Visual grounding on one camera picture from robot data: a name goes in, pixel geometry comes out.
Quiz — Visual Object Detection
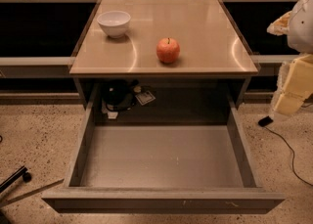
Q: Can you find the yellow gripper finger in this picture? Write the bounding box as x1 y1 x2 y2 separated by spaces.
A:
267 11 291 36
271 54 313 116

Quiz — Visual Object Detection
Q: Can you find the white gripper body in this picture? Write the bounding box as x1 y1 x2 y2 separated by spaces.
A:
288 0 313 54

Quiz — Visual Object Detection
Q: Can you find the red apple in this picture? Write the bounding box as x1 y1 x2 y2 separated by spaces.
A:
156 37 180 64

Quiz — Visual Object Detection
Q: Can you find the grey cabinet with steel top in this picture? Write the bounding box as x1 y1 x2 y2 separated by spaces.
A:
69 0 258 104

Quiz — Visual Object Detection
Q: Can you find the open grey top drawer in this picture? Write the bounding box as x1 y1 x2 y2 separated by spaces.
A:
41 82 287 215

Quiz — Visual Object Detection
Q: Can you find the white tag label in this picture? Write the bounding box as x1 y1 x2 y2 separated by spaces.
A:
136 91 156 106

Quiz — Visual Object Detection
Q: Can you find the white ceramic bowl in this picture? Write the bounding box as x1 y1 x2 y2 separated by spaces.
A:
97 11 131 38

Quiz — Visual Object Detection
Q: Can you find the black device inside cabinet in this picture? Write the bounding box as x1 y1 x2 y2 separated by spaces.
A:
101 79 138 112

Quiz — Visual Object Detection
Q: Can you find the metal strip on floor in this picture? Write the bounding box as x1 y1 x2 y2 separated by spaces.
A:
0 178 64 207

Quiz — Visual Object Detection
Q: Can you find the black chair leg with caster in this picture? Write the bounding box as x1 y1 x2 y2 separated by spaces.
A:
0 166 31 193

